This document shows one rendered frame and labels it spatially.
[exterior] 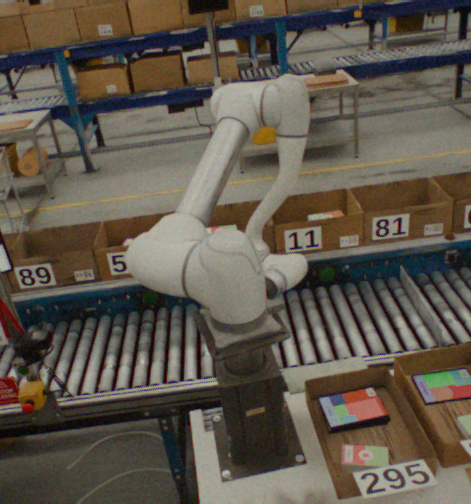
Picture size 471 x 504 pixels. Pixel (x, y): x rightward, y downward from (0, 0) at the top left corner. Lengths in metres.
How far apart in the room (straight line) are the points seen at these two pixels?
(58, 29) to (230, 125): 5.25
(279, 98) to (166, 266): 0.64
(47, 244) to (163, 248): 1.42
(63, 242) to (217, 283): 1.53
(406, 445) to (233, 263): 0.82
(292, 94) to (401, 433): 1.09
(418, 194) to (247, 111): 1.29
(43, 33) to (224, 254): 5.75
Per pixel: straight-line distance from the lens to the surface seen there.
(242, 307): 1.37
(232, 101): 1.75
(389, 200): 2.75
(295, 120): 1.71
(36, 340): 1.89
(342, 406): 1.83
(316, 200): 2.65
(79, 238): 2.74
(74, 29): 6.80
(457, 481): 1.75
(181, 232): 1.45
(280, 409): 1.62
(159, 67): 6.47
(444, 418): 1.89
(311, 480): 1.72
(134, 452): 2.91
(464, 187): 2.87
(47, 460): 3.05
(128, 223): 2.66
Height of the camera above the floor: 2.11
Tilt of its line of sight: 29 degrees down
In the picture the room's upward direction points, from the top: 8 degrees counter-clockwise
